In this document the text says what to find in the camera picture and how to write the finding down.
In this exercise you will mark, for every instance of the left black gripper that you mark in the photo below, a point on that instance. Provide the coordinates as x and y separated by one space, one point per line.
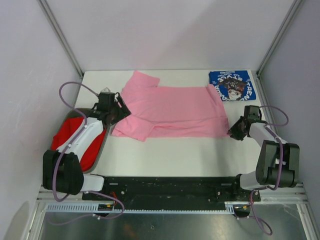
123 111

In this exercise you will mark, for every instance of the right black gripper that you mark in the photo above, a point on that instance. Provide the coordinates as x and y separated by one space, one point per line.
235 134

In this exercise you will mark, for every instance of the pink t shirt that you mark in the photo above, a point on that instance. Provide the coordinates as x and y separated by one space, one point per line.
170 112

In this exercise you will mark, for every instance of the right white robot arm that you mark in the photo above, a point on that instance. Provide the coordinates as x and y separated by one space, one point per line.
278 162

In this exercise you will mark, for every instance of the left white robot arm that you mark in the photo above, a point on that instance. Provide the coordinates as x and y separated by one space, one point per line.
61 166

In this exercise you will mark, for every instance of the folded blue printed t shirt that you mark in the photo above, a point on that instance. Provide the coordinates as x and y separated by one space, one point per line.
233 85

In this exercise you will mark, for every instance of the red t shirt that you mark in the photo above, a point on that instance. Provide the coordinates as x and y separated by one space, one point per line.
78 134

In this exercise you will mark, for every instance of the grey plastic tray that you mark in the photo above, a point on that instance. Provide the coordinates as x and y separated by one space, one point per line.
91 157

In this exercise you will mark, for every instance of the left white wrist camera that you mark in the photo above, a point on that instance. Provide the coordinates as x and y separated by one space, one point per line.
105 90

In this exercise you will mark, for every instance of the left aluminium frame post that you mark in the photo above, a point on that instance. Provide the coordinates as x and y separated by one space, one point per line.
48 13

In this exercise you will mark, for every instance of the aluminium frame post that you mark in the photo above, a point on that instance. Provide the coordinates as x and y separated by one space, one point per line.
289 17
48 13

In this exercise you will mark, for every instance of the right aluminium frame post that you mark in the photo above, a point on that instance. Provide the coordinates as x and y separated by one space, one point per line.
289 17

